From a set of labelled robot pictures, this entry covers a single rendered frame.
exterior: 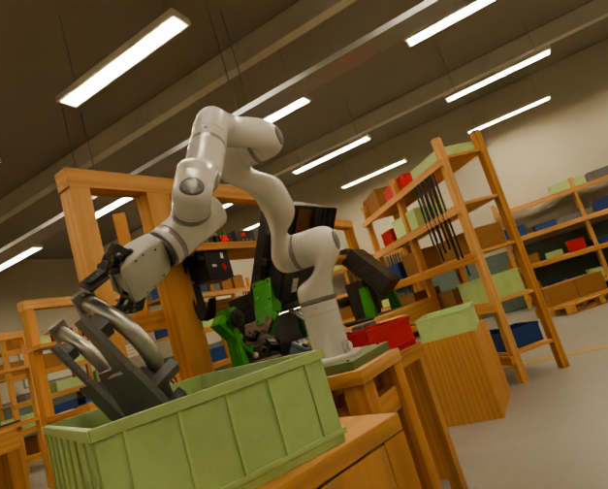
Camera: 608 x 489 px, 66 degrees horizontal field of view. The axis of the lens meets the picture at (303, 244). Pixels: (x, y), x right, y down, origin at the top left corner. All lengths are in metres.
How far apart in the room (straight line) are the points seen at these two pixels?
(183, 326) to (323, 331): 0.99
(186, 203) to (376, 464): 0.60
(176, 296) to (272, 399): 1.55
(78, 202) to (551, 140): 9.94
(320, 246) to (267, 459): 0.79
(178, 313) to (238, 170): 1.09
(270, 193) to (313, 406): 0.71
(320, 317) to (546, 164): 9.76
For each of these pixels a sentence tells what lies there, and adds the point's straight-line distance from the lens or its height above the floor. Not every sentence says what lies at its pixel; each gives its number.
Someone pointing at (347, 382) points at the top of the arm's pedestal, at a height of 0.82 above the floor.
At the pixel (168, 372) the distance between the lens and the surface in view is 0.87.
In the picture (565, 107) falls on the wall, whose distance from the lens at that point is 11.25.
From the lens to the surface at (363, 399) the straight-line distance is 1.36.
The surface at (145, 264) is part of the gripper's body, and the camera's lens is 0.91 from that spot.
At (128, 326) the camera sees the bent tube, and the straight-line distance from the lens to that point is 0.84.
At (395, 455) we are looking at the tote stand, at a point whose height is 0.72.
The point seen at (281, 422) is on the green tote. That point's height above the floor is 0.87.
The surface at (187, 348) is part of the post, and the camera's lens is 2.30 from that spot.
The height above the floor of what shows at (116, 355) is 1.05.
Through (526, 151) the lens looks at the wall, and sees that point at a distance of 11.06.
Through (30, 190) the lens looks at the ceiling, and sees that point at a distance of 9.07.
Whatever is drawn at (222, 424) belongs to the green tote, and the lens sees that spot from 0.80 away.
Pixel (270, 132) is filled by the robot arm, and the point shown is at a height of 1.54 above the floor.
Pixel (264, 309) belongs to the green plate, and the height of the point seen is 1.13.
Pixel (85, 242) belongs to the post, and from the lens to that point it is 2.16.
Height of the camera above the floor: 1.01
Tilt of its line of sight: 9 degrees up
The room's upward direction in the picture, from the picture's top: 17 degrees counter-clockwise
